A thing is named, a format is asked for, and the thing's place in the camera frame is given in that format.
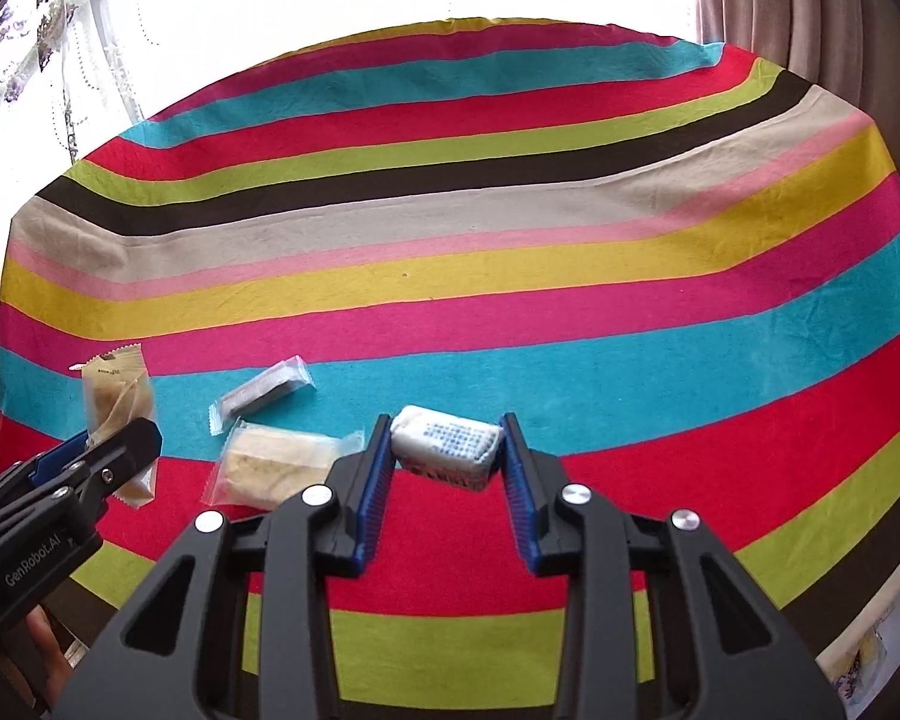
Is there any person's left hand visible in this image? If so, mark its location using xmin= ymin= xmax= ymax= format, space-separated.
xmin=11 ymin=602 xmax=74 ymax=692

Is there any colourful striped tablecloth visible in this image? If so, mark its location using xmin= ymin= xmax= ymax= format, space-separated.
xmin=0 ymin=15 xmax=900 ymax=720

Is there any white lace curtain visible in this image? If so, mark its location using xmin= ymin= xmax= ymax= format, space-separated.
xmin=0 ymin=0 xmax=152 ymax=170

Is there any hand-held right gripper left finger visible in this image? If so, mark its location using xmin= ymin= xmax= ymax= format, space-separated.
xmin=52 ymin=412 xmax=395 ymax=720

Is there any clear packet grey bar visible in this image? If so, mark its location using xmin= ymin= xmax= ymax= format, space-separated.
xmin=208 ymin=355 xmax=317 ymax=436

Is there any white floral cloth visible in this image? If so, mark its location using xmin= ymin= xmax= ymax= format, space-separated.
xmin=816 ymin=598 xmax=900 ymax=720

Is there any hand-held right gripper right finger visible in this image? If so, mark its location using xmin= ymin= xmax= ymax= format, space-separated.
xmin=499 ymin=412 xmax=845 ymax=720

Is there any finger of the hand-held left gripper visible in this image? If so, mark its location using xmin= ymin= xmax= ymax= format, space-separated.
xmin=0 ymin=430 xmax=97 ymax=494
xmin=11 ymin=417 xmax=164 ymax=507

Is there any white blue print snack packet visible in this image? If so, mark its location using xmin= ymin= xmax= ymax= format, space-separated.
xmin=388 ymin=403 xmax=506 ymax=496

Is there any brown curtain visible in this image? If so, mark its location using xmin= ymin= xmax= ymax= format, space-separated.
xmin=688 ymin=0 xmax=900 ymax=205

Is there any brown biscuit snack packet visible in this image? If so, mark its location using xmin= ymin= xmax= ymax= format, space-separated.
xmin=71 ymin=343 xmax=158 ymax=512

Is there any clear packet cream biscuit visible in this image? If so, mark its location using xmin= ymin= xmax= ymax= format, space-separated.
xmin=202 ymin=420 xmax=365 ymax=511

